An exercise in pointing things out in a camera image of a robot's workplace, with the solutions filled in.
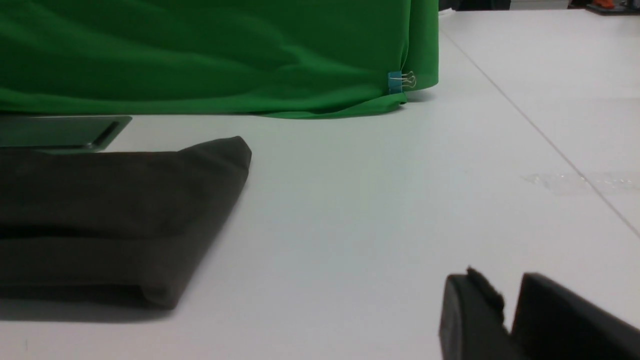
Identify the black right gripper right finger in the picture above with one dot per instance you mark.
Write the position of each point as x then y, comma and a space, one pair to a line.
553, 323

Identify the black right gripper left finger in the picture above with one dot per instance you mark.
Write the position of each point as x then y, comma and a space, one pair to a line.
472, 322

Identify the gray long-sleeve top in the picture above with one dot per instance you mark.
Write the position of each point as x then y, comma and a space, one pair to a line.
125, 228

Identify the blue binder clip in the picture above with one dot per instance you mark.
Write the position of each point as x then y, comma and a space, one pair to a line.
397, 81

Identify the green backdrop cloth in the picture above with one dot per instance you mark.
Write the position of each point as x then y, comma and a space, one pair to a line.
294, 59

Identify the metal table cable hatch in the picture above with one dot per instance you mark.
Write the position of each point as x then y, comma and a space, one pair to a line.
60, 134

